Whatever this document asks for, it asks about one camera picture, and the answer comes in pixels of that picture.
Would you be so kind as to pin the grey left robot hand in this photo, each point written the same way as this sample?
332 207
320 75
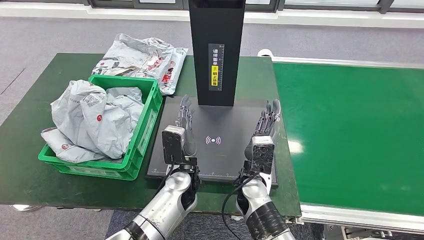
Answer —
189 139

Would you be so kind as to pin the pale grey mailer parcel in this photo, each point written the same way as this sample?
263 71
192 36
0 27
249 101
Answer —
127 92

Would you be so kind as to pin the large grey red-striped parcel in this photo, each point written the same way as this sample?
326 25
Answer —
96 122

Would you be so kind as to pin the grey red-print parcel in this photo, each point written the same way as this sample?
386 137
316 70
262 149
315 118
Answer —
71 150

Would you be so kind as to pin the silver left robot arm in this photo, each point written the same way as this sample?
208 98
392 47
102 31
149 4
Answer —
165 205

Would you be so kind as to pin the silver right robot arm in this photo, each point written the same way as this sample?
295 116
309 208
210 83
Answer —
261 212

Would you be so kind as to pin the black inbound scanner machine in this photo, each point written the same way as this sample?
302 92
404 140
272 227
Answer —
218 126

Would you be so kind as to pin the green conveyor belt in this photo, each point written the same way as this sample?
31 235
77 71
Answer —
348 116

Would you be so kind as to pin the green plastic crate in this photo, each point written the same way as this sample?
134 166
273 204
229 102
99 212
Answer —
145 129

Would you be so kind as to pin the flat white red-print mailer bag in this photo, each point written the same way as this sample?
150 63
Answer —
173 71

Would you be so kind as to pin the crumpled silver printed mailer bag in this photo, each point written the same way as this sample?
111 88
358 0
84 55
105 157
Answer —
132 56

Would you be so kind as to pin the white table foot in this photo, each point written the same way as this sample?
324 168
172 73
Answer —
24 208

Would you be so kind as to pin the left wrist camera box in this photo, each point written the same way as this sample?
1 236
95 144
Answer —
173 145

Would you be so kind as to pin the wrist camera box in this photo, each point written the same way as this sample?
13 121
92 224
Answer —
262 155
173 145

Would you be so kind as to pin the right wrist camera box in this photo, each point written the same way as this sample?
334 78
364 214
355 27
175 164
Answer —
262 155

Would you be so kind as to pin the dark window frame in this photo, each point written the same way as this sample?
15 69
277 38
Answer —
159 4

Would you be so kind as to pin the aluminium conveyor frame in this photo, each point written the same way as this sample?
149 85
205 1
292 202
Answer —
364 220

